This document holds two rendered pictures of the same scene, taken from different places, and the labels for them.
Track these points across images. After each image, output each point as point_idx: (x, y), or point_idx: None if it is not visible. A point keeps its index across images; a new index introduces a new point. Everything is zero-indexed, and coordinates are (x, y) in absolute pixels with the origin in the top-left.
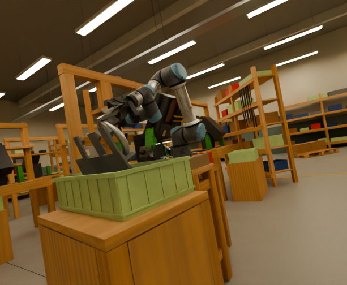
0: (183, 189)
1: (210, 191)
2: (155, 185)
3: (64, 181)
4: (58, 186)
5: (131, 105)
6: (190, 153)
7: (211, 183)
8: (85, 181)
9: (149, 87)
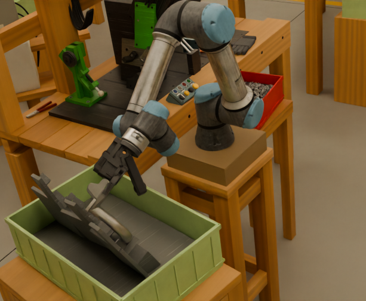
0: (206, 272)
1: (260, 196)
2: (169, 288)
3: (28, 239)
4: (13, 232)
5: (132, 168)
6: (229, 140)
7: (263, 186)
8: (71, 270)
9: (160, 114)
